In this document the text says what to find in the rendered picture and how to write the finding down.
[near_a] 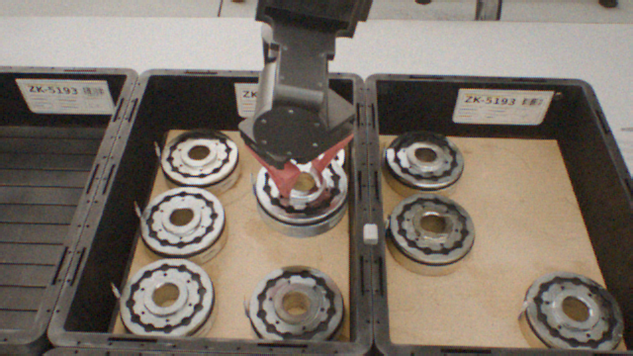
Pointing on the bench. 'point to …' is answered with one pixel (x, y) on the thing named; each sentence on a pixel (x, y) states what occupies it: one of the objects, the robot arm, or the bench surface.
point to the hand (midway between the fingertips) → (300, 177)
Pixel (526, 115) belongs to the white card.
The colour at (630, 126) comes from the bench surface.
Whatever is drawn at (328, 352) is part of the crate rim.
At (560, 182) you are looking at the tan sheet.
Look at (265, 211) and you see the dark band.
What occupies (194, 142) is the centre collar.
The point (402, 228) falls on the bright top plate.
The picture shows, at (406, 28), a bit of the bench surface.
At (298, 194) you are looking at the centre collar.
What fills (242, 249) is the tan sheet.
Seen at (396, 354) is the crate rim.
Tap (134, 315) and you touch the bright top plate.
